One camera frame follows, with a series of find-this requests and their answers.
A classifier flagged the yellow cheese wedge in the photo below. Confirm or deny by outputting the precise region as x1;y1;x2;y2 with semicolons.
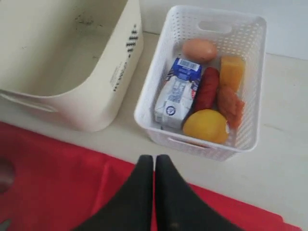
219;55;245;92

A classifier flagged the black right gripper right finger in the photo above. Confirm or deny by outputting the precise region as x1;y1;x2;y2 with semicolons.
155;154;241;231

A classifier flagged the brown egg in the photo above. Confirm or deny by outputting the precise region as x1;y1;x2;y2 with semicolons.
182;38;218;64

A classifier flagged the red sausage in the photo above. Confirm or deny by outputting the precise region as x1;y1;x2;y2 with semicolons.
193;67;219;112

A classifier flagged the small milk carton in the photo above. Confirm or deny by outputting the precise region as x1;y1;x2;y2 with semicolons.
154;58;202;129

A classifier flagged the orange fried chicken piece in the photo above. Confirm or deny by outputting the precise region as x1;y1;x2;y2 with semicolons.
217;85;245;129

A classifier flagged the yellow lemon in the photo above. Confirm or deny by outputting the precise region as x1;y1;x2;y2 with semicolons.
182;109;230;144

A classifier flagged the cream plastic bin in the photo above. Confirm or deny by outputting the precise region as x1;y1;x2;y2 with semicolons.
0;0;143;132

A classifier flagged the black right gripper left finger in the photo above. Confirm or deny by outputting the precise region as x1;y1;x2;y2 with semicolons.
74;155;153;231

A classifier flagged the red tablecloth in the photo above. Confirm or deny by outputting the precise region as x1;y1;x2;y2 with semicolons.
0;123;298;231

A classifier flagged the white lattice plastic basket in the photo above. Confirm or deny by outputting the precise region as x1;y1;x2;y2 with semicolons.
134;5;267;161

